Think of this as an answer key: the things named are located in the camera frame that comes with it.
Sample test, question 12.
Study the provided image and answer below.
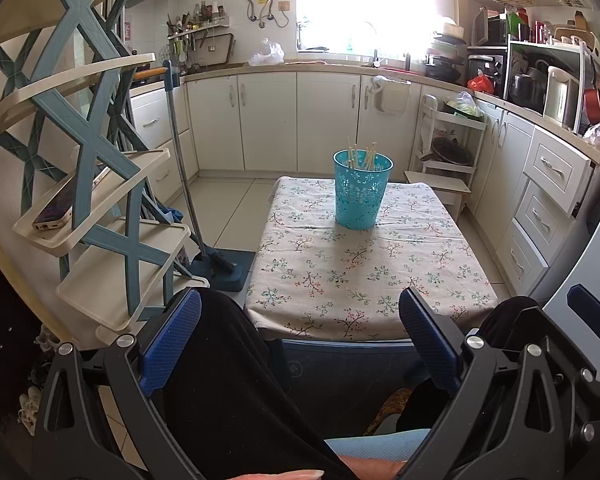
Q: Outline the small wooden stool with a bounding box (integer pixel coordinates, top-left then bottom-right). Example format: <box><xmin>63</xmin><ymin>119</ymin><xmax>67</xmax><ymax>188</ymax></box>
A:
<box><xmin>404</xmin><ymin>170</ymin><xmax>473</xmax><ymax>221</ymax></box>

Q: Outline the kitchen faucet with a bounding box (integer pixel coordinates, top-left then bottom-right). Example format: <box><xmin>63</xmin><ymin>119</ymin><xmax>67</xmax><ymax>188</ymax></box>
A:
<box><xmin>364</xmin><ymin>21</ymin><xmax>382</xmax><ymax>68</ymax></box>

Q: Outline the person's left hand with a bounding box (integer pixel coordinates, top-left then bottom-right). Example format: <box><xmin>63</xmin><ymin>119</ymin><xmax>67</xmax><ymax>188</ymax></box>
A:
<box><xmin>239</xmin><ymin>468</ymin><xmax>327</xmax><ymax>480</ymax></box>

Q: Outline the grey metal folding frame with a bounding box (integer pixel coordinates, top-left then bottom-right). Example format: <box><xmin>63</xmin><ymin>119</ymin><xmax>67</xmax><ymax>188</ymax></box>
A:
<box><xmin>100</xmin><ymin>0</ymin><xmax>203</xmax><ymax>281</ymax></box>

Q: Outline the blue dustpan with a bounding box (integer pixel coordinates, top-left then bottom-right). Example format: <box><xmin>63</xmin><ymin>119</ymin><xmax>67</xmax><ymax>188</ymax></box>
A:
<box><xmin>190</xmin><ymin>249</ymin><xmax>258</xmax><ymax>292</ymax></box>

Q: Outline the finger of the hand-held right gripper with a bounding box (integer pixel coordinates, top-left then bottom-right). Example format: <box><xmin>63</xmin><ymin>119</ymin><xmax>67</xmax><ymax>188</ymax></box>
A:
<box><xmin>545</xmin><ymin>284</ymin><xmax>600</xmax><ymax>461</ymax></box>

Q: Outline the bunch of chopsticks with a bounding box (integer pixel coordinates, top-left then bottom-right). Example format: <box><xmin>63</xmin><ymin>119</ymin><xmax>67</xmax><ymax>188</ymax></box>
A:
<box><xmin>345</xmin><ymin>137</ymin><xmax>378</xmax><ymax>170</ymax></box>

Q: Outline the floral tablecloth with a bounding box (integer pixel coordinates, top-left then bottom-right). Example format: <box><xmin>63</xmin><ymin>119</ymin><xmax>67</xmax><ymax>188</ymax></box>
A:
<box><xmin>242</xmin><ymin>176</ymin><xmax>498</xmax><ymax>343</ymax></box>

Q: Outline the kitchen window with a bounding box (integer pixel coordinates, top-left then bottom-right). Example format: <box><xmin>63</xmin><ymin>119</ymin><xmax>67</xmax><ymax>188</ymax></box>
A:
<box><xmin>295</xmin><ymin>0</ymin><xmax>461</xmax><ymax>53</ymax></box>

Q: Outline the cream panelled drawer cabinet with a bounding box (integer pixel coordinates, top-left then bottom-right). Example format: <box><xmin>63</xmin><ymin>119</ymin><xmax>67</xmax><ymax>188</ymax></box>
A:
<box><xmin>472</xmin><ymin>100</ymin><xmax>600</xmax><ymax>298</ymax></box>

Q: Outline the teal perforated plastic basket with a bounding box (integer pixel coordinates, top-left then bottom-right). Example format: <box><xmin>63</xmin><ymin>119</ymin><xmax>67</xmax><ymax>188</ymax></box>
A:
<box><xmin>333</xmin><ymin>149</ymin><xmax>395</xmax><ymax>231</ymax></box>

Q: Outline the stack of pots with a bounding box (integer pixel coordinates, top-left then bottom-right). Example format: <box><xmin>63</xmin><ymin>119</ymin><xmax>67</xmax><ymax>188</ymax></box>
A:
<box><xmin>425</xmin><ymin>34</ymin><xmax>468</xmax><ymax>81</ymax></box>

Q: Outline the cream and blue shelf rack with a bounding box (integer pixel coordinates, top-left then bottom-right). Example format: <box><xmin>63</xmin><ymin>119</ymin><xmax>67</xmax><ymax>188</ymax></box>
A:
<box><xmin>0</xmin><ymin>0</ymin><xmax>211</xmax><ymax>346</ymax></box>

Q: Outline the light blue seat cushion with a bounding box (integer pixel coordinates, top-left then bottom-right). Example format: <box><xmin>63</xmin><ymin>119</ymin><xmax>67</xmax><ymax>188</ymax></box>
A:
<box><xmin>325</xmin><ymin>429</ymin><xmax>431</xmax><ymax>463</ymax></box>

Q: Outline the red plastic bag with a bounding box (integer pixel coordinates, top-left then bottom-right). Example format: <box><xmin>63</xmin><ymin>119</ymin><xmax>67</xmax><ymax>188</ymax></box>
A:
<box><xmin>467</xmin><ymin>72</ymin><xmax>496</xmax><ymax>93</ymax></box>

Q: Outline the white appliance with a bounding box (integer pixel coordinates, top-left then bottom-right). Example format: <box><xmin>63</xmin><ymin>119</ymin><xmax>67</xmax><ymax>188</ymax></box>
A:
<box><xmin>540</xmin><ymin>160</ymin><xmax>600</xmax><ymax>321</ymax></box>

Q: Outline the white plastic bag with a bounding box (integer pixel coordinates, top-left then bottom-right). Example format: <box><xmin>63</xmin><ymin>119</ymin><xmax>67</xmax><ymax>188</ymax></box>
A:
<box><xmin>249</xmin><ymin>39</ymin><xmax>286</xmax><ymax>67</ymax></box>

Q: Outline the white electric kettle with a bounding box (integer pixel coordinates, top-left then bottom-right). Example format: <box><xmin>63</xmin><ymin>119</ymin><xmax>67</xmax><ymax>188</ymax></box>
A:
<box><xmin>544</xmin><ymin>66</ymin><xmax>581</xmax><ymax>126</ymax></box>

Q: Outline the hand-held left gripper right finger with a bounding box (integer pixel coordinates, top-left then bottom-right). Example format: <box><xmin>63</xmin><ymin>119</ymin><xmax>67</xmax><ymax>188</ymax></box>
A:
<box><xmin>399</xmin><ymin>286</ymin><xmax>576</xmax><ymax>480</ymax></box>

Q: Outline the black wok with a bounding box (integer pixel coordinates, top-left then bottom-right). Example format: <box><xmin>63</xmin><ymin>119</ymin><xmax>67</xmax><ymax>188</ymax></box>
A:
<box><xmin>432</xmin><ymin>137</ymin><xmax>473</xmax><ymax>167</ymax></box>

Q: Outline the cream flat-front drawer cabinet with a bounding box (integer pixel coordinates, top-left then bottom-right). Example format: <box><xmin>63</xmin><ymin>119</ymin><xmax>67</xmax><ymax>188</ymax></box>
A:
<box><xmin>130</xmin><ymin>85</ymin><xmax>198</xmax><ymax>201</ymax></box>

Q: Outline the white shelf cart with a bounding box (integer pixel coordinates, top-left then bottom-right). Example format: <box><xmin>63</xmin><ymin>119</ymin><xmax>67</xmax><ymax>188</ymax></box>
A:
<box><xmin>411</xmin><ymin>94</ymin><xmax>487</xmax><ymax>221</ymax></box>

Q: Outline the metal-handled broom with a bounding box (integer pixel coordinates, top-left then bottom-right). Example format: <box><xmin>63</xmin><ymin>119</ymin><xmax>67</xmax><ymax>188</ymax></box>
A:
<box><xmin>161</xmin><ymin>59</ymin><xmax>238</xmax><ymax>275</ymax></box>

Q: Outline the red pot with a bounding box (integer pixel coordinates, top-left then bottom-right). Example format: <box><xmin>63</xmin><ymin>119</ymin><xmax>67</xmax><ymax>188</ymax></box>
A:
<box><xmin>582</xmin><ymin>87</ymin><xmax>600</xmax><ymax>121</ymax></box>

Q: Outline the bag of green vegetables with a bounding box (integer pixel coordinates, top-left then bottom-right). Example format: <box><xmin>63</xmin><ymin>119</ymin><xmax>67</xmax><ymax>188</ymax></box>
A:
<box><xmin>444</xmin><ymin>91</ymin><xmax>483</xmax><ymax>118</ymax></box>

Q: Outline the cream cabinet with doors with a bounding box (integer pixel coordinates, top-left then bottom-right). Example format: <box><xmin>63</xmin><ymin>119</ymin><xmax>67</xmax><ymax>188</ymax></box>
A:
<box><xmin>185</xmin><ymin>71</ymin><xmax>423</xmax><ymax>173</ymax></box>

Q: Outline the white dish rack with cookware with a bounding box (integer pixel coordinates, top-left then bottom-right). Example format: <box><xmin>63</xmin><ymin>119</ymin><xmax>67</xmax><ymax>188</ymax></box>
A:
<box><xmin>507</xmin><ymin>42</ymin><xmax>600</xmax><ymax>133</ymax></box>

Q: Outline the cream tray with dark rim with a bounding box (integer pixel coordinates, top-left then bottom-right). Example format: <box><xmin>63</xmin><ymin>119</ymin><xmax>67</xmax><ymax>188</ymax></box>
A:
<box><xmin>200</xmin><ymin>34</ymin><xmax>236</xmax><ymax>68</ymax></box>

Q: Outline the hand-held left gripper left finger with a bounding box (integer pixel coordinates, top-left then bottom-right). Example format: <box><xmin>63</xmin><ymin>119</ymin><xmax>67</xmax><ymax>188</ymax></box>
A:
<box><xmin>30</xmin><ymin>287</ymin><xmax>206</xmax><ymax>480</ymax></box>

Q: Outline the black dotted cloth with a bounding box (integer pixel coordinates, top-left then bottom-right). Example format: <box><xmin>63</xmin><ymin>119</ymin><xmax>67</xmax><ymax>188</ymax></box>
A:
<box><xmin>0</xmin><ymin>240</ymin><xmax>46</xmax><ymax>461</ymax></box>

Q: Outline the smartphone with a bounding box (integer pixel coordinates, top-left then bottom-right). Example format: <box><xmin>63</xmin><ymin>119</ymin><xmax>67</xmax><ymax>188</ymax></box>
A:
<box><xmin>32</xmin><ymin>167</ymin><xmax>112</xmax><ymax>231</ymax></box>

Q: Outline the patterned slipper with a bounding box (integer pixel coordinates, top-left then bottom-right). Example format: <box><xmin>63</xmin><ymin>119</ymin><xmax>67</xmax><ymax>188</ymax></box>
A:
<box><xmin>362</xmin><ymin>389</ymin><xmax>413</xmax><ymax>436</ymax></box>

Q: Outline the wall utensil rack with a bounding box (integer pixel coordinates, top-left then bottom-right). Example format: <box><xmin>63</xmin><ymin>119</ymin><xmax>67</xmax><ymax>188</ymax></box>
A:
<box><xmin>166</xmin><ymin>2</ymin><xmax>231</xmax><ymax>41</ymax></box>

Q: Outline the dark blue table base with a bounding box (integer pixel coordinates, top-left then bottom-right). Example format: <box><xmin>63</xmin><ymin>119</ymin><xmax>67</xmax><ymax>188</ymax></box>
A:
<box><xmin>267</xmin><ymin>339</ymin><xmax>426</xmax><ymax>436</ymax></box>

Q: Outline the black toaster oven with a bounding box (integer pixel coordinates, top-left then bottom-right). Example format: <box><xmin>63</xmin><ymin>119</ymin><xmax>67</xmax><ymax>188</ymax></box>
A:
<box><xmin>467</xmin><ymin>47</ymin><xmax>508</xmax><ymax>96</ymax></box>

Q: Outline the white hanging bin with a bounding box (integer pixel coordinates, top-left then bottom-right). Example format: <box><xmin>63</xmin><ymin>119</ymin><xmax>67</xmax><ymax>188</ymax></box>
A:
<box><xmin>371</xmin><ymin>76</ymin><xmax>411</xmax><ymax>113</ymax></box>

